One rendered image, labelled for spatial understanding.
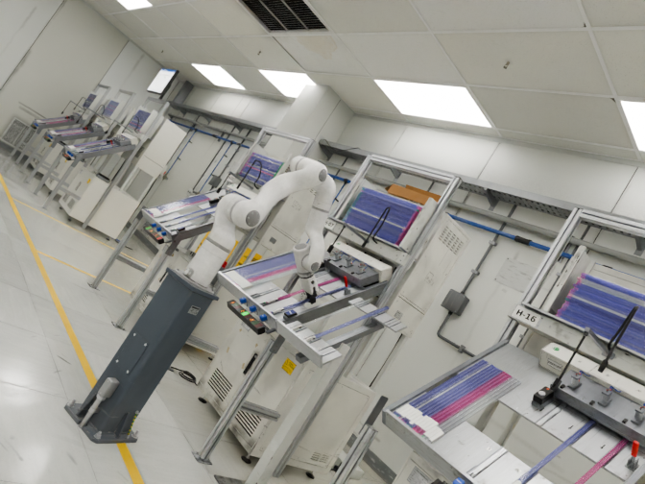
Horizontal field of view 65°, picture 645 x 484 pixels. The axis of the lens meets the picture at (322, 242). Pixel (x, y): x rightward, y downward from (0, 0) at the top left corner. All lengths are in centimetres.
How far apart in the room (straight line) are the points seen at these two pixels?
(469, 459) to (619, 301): 87
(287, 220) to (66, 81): 739
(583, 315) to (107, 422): 194
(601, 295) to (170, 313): 172
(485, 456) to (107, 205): 585
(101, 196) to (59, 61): 438
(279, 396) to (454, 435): 113
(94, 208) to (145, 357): 480
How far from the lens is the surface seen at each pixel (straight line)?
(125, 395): 226
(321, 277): 290
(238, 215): 213
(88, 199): 688
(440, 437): 189
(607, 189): 435
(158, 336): 218
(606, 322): 224
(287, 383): 274
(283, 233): 408
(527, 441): 382
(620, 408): 208
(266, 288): 280
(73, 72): 1084
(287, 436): 242
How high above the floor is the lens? 98
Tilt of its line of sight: 4 degrees up
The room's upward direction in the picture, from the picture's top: 33 degrees clockwise
